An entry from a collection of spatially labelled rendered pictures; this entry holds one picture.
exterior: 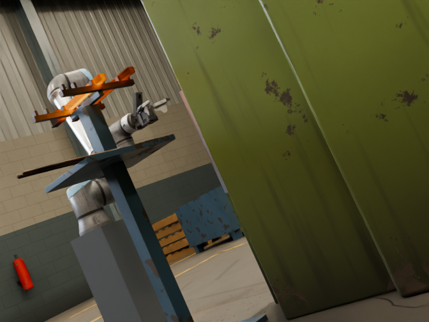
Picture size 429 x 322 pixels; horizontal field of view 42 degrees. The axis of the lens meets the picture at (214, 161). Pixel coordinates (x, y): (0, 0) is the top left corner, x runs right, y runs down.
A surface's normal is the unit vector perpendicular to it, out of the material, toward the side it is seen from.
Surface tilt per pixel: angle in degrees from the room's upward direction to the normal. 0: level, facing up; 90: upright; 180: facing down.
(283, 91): 90
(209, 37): 90
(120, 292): 90
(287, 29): 90
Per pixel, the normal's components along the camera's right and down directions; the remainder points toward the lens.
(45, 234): 0.65, -0.36
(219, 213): -0.76, 0.29
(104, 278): -0.39, 0.09
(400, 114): -0.55, 0.18
